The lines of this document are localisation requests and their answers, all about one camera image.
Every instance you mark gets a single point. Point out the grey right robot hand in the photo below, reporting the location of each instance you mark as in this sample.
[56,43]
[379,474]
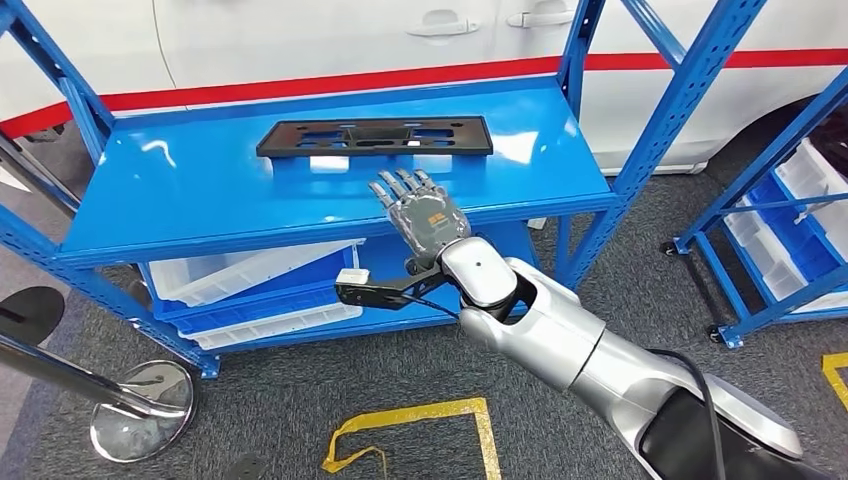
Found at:
[427,218]

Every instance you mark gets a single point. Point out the long black plastic part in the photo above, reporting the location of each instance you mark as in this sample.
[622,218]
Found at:
[278,142]

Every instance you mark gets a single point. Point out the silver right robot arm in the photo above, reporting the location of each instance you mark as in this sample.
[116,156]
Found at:
[563,331]

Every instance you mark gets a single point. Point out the blue metal shelf rack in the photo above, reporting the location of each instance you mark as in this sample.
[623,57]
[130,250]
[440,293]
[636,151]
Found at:
[331,192]

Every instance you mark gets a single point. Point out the blue wheeled shelf rack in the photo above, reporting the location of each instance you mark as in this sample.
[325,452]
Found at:
[748,177]

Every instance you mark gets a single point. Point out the small white plastic piece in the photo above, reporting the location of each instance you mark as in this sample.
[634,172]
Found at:
[536,224]

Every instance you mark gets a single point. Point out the blue plastic bin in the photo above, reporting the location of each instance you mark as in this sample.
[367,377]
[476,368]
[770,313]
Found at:
[265,308]
[795,238]

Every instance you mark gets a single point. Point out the yellow floor tape square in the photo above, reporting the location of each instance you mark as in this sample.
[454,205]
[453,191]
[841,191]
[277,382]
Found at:
[424,412]
[833,381]

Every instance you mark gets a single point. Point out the white car with red stripe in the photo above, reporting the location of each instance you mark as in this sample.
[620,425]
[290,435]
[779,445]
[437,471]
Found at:
[298,40]

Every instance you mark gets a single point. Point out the chrome base stanchion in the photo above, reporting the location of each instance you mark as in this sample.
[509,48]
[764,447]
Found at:
[142,411]

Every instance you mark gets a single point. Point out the dark capped stanchion pole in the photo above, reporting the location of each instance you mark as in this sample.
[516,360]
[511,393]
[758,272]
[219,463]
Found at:
[40,173]

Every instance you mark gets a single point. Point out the black base stanchion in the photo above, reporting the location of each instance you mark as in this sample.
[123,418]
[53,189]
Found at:
[30,314]

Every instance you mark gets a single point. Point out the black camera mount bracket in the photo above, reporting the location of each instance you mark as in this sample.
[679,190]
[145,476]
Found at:
[391,295]

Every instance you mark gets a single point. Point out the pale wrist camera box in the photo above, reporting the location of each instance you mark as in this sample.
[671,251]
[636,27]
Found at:
[351,277]

